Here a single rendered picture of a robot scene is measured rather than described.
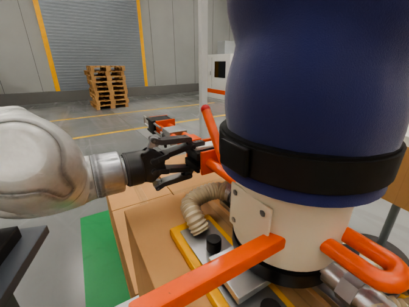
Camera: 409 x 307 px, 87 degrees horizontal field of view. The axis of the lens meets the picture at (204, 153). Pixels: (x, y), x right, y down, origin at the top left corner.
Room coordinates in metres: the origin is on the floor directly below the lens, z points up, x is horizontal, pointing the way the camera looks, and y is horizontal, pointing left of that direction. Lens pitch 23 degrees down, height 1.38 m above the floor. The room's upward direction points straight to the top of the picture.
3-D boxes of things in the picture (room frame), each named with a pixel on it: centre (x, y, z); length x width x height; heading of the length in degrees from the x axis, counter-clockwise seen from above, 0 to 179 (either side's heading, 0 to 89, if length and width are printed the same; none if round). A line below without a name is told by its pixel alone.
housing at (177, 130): (0.69, 0.10, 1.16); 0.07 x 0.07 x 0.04; 30
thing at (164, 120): (0.81, 0.16, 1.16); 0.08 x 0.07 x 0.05; 30
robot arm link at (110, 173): (0.40, 0.20, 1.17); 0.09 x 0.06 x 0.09; 30
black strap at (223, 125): (0.29, -0.13, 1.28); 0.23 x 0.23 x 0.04
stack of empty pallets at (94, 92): (7.66, 3.34, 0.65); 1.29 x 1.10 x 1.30; 33
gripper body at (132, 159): (0.44, 0.14, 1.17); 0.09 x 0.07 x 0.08; 120
